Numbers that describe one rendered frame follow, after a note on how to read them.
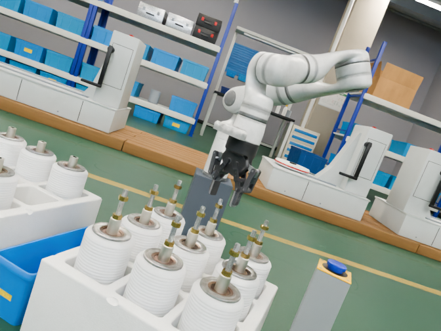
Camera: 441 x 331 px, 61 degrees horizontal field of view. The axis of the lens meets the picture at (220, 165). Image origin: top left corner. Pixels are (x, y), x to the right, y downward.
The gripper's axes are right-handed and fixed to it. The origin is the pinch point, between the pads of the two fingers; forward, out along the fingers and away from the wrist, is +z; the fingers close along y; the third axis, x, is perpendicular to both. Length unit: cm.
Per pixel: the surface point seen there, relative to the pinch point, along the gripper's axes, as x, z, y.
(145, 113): -260, 26, 386
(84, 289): 32.4, 18.0, -3.8
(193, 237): 11.5, 7.9, -5.4
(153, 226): 14.8, 9.9, 3.5
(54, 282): 34.8, 20.0, 2.1
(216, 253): 0.8, 12.8, -4.5
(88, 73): -196, 0, 453
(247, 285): 8.4, 10.7, -19.6
